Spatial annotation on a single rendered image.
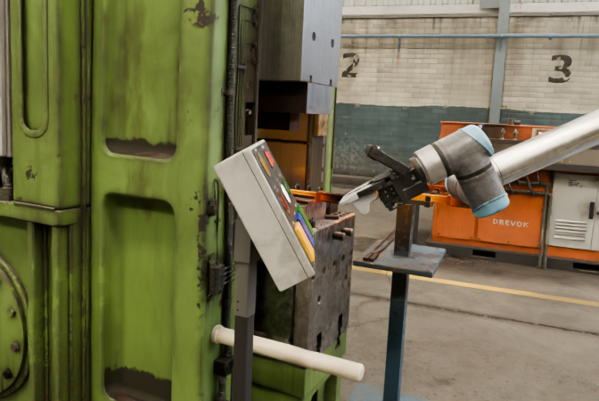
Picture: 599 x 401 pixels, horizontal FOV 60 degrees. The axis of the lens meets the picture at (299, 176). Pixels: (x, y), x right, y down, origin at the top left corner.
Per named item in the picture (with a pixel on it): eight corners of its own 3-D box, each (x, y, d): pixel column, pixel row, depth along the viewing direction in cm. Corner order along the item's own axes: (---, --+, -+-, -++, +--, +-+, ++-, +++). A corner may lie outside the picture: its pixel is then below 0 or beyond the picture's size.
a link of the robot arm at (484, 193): (499, 199, 134) (480, 156, 133) (519, 207, 123) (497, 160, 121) (466, 216, 135) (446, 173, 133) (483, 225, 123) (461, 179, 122)
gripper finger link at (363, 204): (348, 224, 125) (383, 206, 125) (338, 201, 125) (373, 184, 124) (348, 221, 128) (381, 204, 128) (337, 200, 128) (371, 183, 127)
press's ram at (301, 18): (347, 88, 189) (353, -26, 184) (300, 81, 155) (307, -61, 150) (248, 85, 207) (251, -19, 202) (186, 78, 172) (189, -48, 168)
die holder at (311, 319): (348, 327, 198) (356, 212, 193) (306, 370, 164) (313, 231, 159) (225, 298, 222) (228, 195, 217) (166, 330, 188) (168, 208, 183)
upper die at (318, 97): (331, 114, 178) (332, 86, 177) (306, 113, 160) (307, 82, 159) (227, 109, 196) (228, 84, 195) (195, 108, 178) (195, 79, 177)
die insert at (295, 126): (299, 130, 180) (299, 112, 179) (289, 130, 173) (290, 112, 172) (225, 126, 193) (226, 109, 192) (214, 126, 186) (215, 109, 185)
